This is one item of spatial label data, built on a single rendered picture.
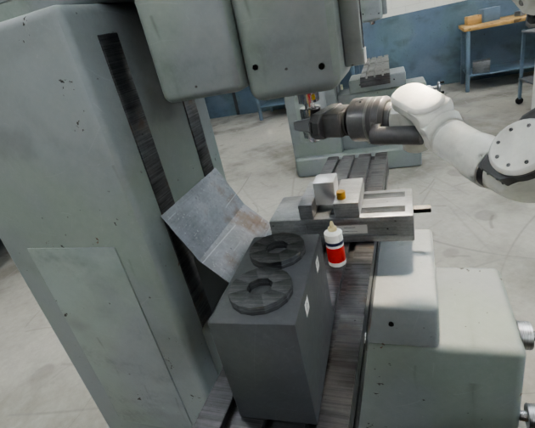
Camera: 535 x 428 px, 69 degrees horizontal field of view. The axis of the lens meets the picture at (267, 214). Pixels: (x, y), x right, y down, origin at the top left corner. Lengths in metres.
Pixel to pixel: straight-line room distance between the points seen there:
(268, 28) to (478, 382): 0.89
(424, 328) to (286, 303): 0.48
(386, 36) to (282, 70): 6.61
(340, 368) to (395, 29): 6.91
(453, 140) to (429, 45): 6.73
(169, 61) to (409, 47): 6.66
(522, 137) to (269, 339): 0.41
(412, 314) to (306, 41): 0.60
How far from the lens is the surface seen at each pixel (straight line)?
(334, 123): 0.83
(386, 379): 1.09
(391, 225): 0.96
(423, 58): 7.42
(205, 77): 0.84
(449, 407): 1.15
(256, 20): 0.81
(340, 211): 0.94
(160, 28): 0.87
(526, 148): 0.59
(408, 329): 0.95
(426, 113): 0.72
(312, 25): 0.78
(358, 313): 0.78
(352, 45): 0.85
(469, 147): 0.66
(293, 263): 0.59
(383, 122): 0.80
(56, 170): 1.01
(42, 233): 1.16
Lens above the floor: 1.44
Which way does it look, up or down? 25 degrees down
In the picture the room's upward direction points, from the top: 13 degrees counter-clockwise
